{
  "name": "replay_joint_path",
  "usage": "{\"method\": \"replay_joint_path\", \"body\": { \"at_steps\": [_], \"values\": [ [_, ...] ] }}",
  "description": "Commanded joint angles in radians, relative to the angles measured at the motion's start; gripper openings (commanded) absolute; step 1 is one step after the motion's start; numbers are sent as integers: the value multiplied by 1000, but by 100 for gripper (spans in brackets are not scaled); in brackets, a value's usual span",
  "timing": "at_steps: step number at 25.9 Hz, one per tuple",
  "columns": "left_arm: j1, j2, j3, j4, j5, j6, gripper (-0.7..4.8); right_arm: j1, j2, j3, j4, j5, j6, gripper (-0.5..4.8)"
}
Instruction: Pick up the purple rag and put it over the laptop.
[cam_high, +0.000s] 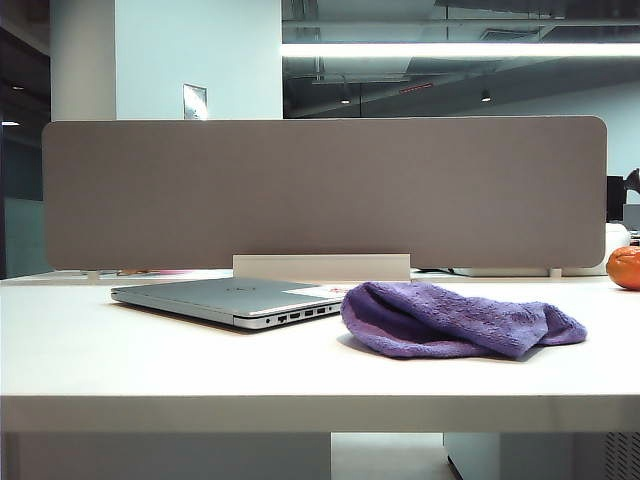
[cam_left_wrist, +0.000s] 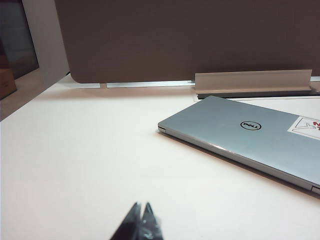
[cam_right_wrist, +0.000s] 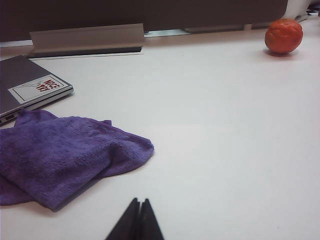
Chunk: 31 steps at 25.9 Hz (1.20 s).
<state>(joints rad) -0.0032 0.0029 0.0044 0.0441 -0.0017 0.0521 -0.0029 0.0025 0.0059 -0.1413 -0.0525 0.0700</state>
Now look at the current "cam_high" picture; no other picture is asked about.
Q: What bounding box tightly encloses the purple microfiber rag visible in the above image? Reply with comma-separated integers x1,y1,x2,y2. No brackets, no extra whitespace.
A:
339,281,588,361

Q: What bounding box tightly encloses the silver closed laptop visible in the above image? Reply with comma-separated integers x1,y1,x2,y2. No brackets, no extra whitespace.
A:
110,277,350,332

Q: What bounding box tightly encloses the grey fabric desk divider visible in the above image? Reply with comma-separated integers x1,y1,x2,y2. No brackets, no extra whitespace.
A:
41,115,609,272

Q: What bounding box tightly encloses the long ceiling light strip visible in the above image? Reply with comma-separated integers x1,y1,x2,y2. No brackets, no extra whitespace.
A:
280,40,640,58

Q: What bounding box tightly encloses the black computer monitor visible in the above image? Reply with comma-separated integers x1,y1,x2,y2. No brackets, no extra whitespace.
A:
606,168,640,224

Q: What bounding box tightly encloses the orange tangerine fruit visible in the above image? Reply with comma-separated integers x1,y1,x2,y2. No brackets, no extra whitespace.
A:
605,245,640,291

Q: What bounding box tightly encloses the framed wall notice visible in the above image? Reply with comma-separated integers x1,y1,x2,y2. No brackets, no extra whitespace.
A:
182,83,208,121

